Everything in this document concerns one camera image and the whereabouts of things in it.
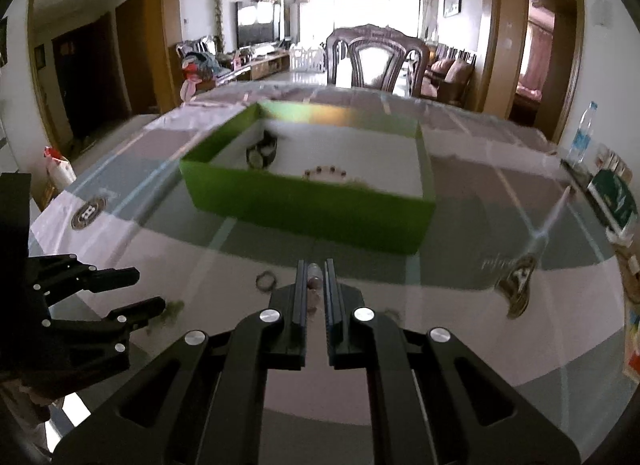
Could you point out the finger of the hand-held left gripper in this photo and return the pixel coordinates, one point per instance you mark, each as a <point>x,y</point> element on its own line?
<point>145,310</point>
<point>117,279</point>

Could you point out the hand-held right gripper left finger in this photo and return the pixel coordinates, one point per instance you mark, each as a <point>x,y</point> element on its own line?
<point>300,297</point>

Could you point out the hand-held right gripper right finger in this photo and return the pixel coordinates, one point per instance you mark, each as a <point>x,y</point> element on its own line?
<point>330,297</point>

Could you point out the green cardboard box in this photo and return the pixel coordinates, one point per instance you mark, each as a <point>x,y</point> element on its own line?
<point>300,210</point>

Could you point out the red and white bag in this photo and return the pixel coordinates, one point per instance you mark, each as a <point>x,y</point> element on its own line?
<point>57,165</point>

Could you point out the black wrist watch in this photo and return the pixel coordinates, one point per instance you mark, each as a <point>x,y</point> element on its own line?
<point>257,157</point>

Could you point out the checked tablecloth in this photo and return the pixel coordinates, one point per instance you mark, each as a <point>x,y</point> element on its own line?
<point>475,335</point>

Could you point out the dark wooden door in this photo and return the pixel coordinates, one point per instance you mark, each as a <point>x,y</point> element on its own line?
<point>85,85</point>

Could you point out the pile of clothes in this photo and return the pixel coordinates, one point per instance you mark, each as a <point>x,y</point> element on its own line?
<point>197,65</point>

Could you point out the wooden television cabinet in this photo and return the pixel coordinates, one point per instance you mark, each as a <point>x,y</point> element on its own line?
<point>265,65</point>

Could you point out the dark carved wooden chair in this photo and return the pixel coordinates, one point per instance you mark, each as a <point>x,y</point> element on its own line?
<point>377,65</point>

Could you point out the white play fence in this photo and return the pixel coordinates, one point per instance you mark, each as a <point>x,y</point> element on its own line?
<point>307,57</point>

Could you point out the wooden sofa with cushions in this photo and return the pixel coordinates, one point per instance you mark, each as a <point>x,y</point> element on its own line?
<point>452,75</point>

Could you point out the black television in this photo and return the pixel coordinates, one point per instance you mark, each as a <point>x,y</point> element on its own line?
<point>257,25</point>

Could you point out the green hanging vine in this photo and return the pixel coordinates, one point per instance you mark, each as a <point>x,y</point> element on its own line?
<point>218,5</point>

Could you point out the clear water bottle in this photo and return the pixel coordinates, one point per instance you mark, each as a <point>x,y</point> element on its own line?
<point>582,140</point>

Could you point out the green and white carton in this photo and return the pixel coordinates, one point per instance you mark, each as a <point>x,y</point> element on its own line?
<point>617,200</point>

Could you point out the colourful packet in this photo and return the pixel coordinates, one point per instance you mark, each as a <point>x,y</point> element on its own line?
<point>632,340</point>

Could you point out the pink curtain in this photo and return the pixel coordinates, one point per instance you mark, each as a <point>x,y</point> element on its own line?
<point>535,55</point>

